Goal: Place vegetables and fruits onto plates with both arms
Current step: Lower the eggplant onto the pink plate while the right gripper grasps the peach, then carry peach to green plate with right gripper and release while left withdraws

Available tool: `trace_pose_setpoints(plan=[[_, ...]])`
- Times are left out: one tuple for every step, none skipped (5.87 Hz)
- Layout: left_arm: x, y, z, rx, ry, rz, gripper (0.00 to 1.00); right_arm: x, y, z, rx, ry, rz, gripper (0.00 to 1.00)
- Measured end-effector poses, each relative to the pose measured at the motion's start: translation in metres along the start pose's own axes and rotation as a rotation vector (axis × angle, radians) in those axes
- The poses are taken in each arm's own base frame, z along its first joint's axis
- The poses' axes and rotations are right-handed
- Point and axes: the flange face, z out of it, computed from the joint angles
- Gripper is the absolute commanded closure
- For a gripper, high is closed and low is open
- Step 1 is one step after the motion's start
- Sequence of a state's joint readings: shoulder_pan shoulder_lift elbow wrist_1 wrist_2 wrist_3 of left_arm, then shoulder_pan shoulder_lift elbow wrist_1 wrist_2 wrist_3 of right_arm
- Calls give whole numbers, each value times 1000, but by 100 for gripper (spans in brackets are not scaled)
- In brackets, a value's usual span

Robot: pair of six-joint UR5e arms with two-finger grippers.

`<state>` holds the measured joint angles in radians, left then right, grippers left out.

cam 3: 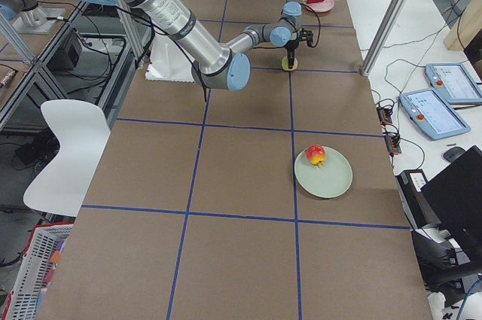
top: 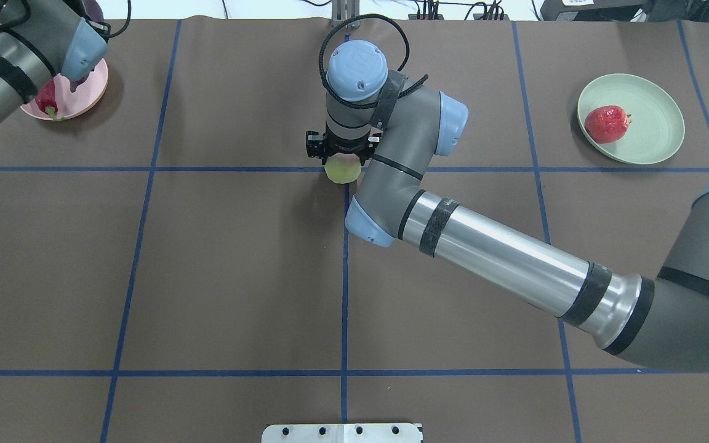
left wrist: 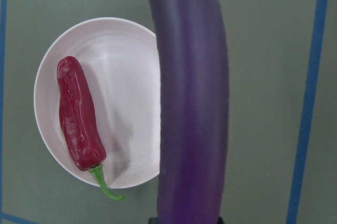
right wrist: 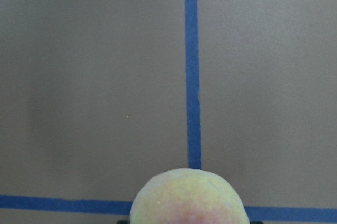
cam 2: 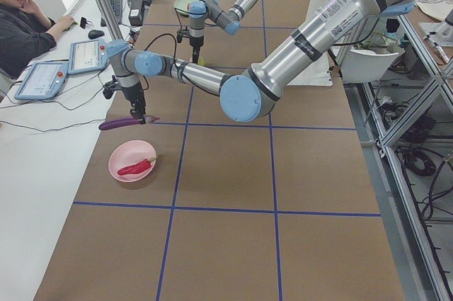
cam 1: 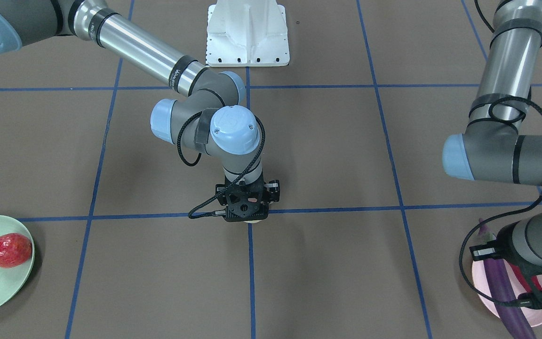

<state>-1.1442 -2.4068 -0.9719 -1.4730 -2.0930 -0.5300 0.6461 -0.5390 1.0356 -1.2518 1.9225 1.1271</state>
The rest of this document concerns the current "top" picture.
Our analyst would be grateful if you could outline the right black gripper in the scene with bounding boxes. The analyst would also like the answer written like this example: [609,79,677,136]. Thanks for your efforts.
[305,126,383,167]

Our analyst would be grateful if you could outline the green pink peach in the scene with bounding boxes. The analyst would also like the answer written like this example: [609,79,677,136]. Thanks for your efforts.
[323,153,363,185]

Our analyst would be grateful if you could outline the red yellow apple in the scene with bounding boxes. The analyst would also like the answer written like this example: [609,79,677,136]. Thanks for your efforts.
[583,105,632,144]

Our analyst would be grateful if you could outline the red chili pepper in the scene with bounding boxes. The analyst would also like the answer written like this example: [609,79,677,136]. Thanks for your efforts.
[34,79,65,122]

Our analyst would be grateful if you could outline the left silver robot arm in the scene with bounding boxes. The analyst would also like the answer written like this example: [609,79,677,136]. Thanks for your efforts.
[0,1,114,123]

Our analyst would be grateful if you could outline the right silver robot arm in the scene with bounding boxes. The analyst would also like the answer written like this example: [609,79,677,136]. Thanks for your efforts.
[306,40,709,371]

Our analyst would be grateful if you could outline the pink plate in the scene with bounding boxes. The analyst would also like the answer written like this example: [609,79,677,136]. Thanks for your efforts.
[20,59,109,121]

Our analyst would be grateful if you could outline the light green plate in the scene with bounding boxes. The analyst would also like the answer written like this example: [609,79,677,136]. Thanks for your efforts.
[576,73,686,166]

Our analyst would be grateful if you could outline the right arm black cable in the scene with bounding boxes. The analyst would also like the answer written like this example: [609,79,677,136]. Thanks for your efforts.
[319,14,429,111]

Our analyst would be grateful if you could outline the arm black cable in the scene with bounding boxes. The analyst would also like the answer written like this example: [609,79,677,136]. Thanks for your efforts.
[319,14,429,111]
[106,0,132,39]

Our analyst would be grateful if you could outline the aluminium frame post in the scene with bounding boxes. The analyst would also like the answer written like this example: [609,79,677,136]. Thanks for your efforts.
[331,0,361,28]

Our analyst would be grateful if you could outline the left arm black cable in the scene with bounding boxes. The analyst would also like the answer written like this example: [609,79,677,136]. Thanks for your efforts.
[106,0,132,39]

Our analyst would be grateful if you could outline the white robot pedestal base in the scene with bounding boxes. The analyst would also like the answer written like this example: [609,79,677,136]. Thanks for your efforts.
[261,423,424,442]

